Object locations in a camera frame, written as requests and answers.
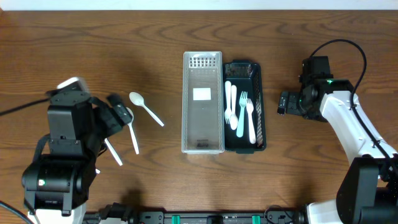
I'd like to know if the white plastic fork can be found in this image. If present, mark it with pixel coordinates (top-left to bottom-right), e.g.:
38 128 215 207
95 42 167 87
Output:
224 81 231 124
246 98 256 144
236 91 248 138

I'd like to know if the black plastic mesh basket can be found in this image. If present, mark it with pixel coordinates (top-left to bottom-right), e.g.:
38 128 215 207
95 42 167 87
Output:
223 60 267 154

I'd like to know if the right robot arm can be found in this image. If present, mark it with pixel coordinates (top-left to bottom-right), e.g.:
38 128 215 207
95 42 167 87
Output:
277 56 397 223

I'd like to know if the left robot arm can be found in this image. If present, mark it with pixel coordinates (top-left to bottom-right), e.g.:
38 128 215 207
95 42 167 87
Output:
22 90 132 223

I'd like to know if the clear plastic mesh basket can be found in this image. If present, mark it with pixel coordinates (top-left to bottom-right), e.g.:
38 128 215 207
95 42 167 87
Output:
182 51 224 154

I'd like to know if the white label sticker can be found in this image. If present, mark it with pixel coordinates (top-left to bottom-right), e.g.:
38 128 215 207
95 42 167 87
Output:
193 88 211 101

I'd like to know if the right black cable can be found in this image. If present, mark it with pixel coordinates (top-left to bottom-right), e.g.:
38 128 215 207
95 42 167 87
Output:
309 39 398 175

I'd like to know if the black cable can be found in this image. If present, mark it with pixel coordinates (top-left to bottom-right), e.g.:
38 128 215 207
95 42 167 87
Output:
0 96 52 224
309 39 398 175

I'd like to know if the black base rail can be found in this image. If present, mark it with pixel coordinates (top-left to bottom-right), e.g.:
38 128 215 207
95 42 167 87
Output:
82 203 309 224

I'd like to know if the left black cable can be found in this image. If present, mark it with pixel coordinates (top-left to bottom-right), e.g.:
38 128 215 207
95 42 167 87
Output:
0 96 52 224

